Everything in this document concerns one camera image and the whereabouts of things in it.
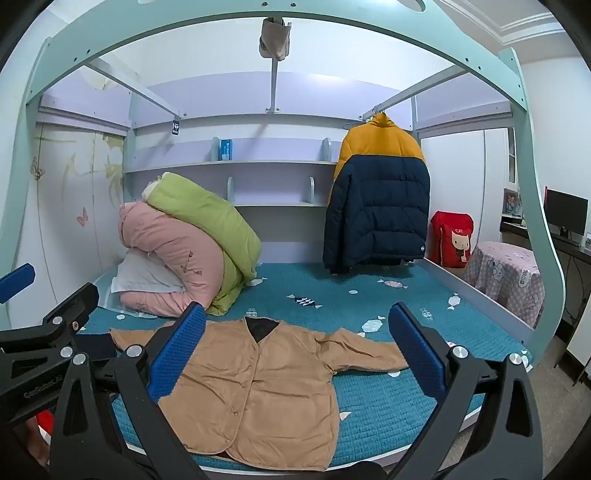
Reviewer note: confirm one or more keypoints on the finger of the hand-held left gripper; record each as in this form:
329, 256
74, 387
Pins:
69, 307
16, 281

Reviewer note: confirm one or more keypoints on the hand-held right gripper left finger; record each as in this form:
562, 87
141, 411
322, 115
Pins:
180, 353

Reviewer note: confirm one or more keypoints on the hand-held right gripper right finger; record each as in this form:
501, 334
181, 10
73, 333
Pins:
415, 353

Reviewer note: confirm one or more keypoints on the tan button jacket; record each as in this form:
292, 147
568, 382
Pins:
258, 392

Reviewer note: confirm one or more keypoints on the red cloth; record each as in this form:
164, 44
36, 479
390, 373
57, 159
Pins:
46, 420

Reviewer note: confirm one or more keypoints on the teal quilted bedspread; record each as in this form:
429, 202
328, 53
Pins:
369, 401

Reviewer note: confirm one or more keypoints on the white pillow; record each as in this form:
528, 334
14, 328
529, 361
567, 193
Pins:
138, 277

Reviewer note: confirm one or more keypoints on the pink folded quilt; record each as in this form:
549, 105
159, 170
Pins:
161, 249

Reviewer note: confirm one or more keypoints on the pink patterned tablecloth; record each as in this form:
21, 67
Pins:
503, 281

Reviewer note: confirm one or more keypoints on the red cartoon bag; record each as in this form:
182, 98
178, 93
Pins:
450, 240

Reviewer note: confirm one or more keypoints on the green folded quilt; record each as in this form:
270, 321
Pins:
207, 217

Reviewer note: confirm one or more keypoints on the yellow and navy puffer jacket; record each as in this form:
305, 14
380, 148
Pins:
378, 207

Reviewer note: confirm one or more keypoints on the dark desk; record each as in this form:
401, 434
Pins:
577, 251

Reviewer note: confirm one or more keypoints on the black computer monitor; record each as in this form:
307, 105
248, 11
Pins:
565, 210

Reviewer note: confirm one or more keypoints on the small blue box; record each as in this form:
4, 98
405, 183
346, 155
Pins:
226, 150

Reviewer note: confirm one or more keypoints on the black hanging tag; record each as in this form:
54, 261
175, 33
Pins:
176, 127

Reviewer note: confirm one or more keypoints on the grey hanging cloth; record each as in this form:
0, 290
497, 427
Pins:
274, 39

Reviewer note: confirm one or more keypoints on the pink butterfly wall sticker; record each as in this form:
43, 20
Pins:
82, 217

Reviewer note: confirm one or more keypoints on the small picture frame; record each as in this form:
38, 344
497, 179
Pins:
512, 204

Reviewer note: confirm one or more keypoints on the mint green bed frame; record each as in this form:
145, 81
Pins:
531, 184

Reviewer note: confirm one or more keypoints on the white wall shelf unit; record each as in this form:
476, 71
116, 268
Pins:
277, 168

